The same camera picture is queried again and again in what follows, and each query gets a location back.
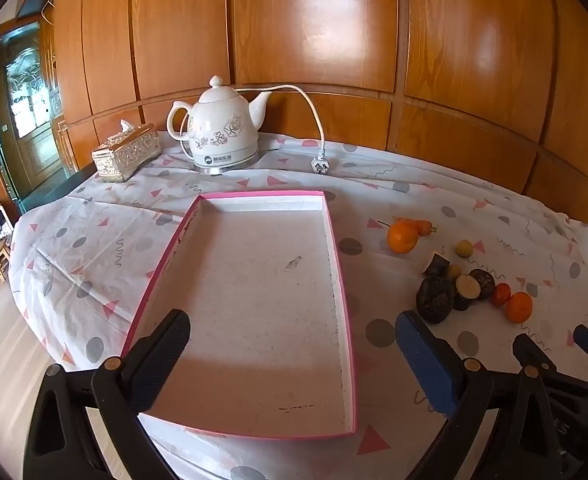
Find black table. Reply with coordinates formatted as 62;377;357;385
12;162;100;217

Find halved dark-skinned fruit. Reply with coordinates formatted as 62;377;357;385
454;274;481;311
422;253;451;278

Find orange with stem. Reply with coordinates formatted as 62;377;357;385
378;219;419;254

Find large dark avocado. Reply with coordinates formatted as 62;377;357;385
415;277;456;323

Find patterned white tablecloth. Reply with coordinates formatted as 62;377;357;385
8;130;588;480

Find pink shallow tray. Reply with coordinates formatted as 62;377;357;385
122;190;359;441

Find silver kettle base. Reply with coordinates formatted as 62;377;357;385
193;152;263;176

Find white power cord with plug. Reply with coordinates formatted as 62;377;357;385
236;84;331;177

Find dark brown round fruit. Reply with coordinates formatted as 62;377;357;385
469;268;496;302

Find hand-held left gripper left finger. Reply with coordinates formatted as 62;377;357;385
24;309;192;480

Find ornate gold tissue box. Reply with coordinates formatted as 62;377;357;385
92;119;163;182

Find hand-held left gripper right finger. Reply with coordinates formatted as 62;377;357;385
395;310;570;480

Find white floral ceramic kettle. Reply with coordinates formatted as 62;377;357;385
167;75;269;167

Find wooden door with glass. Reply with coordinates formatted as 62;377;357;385
0;20;69;201

